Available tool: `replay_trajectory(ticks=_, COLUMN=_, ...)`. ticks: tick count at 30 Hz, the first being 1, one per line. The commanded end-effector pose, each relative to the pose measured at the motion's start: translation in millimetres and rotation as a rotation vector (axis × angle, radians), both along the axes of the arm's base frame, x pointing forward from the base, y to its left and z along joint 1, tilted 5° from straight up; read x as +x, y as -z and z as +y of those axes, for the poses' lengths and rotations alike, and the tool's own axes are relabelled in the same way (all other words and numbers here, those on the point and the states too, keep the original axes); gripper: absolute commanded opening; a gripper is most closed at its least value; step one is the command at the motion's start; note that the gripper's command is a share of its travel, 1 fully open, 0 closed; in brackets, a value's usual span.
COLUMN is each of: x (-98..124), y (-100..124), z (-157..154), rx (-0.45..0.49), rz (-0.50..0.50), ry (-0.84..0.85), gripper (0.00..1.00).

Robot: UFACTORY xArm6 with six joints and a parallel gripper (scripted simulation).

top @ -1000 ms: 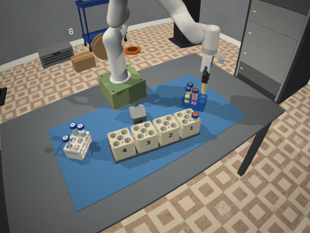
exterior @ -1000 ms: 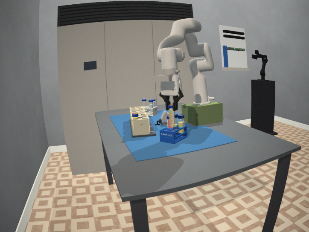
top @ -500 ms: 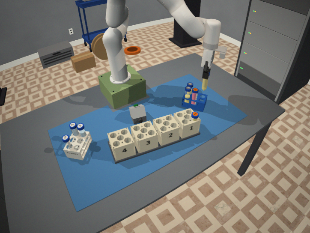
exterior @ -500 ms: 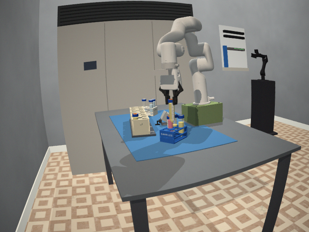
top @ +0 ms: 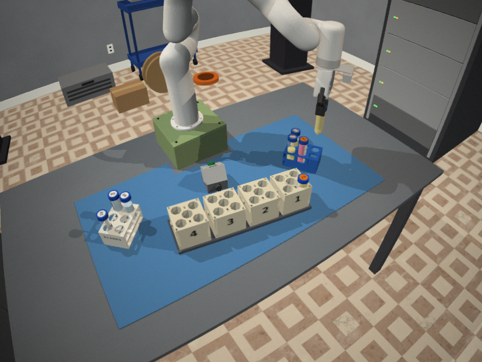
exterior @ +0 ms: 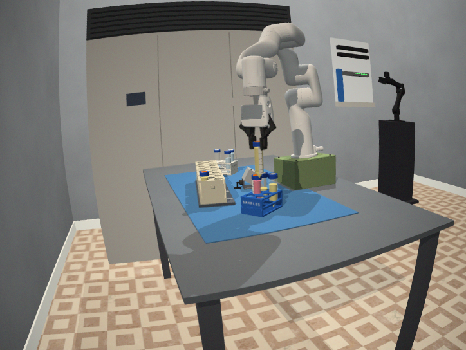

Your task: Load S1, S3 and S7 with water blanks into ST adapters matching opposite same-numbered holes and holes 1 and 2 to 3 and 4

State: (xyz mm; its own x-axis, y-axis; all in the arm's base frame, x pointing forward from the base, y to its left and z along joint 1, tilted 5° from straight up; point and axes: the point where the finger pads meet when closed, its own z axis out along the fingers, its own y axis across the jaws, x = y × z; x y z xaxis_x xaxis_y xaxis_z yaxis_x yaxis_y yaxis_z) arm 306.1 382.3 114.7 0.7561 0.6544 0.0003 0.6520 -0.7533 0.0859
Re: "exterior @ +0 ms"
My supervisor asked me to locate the blue bench mat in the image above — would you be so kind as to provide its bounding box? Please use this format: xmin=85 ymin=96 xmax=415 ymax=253
xmin=165 ymin=165 xmax=358 ymax=244

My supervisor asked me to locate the beige tube rack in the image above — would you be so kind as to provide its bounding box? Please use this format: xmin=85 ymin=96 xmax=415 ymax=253
xmin=216 ymin=160 xmax=238 ymax=175

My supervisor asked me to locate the blue tube rack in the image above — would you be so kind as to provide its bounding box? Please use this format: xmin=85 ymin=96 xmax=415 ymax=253
xmin=241 ymin=190 xmax=283 ymax=217

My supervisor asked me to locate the tube with blue cap and grey dot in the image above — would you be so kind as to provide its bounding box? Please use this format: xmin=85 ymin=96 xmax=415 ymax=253
xmin=261 ymin=172 xmax=268 ymax=191

